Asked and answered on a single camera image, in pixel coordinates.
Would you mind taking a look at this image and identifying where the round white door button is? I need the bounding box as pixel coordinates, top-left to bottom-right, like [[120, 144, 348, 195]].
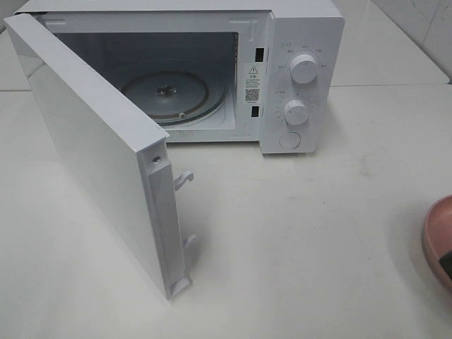
[[279, 132, 301, 150]]

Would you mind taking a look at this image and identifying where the white microwave oven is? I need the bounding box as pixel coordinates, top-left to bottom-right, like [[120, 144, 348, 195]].
[[13, 1, 345, 154]]

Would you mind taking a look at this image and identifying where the glass microwave turntable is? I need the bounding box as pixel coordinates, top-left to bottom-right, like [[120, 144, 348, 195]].
[[121, 71, 227, 126]]

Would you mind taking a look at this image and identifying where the white dial knob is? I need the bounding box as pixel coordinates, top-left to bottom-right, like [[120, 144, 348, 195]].
[[288, 51, 319, 85], [283, 100, 310, 126]]

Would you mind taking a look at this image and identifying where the pink round plate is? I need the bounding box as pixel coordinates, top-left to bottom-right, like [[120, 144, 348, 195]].
[[422, 196, 451, 291]]

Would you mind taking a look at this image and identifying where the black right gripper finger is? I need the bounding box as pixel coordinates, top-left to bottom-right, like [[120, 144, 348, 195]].
[[439, 251, 452, 274]]

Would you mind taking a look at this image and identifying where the white microwave door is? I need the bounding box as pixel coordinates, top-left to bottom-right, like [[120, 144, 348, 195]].
[[6, 13, 194, 299]]

